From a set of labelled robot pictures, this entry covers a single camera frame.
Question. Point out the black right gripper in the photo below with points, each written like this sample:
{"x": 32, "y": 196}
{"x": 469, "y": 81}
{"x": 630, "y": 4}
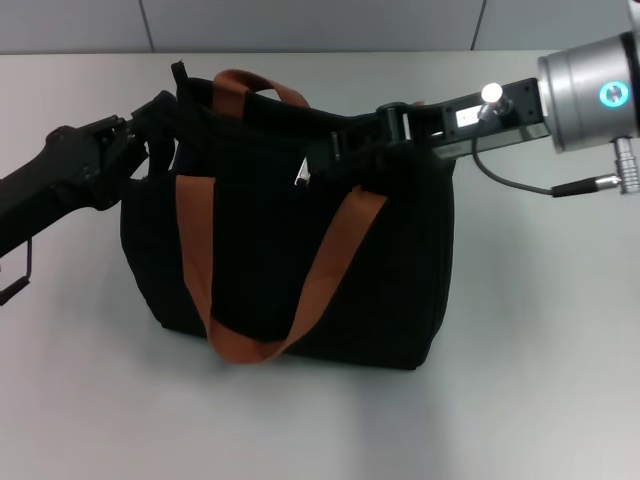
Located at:
{"x": 450, "y": 125}

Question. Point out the silver zipper pull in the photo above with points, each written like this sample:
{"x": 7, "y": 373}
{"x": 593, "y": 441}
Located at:
{"x": 301, "y": 175}

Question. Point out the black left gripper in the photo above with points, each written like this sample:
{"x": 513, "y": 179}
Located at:
{"x": 45, "y": 185}

